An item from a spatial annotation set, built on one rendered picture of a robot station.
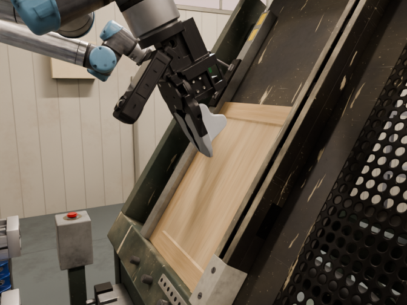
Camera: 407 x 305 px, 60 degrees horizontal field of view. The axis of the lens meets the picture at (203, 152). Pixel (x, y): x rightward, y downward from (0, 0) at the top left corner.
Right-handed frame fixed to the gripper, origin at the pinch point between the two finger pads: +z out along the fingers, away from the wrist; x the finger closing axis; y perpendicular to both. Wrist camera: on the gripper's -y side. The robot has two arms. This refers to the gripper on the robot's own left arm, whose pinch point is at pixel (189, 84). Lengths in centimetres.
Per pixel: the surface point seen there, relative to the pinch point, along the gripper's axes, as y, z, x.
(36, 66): 280, -46, -95
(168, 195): 4.5, 9.9, 40.5
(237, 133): -22.2, 11.7, 19.6
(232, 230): -39, 6, 53
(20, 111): 296, -37, -49
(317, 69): -54, 6, 11
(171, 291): -20, 8, 70
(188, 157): -0.7, 9.5, 26.1
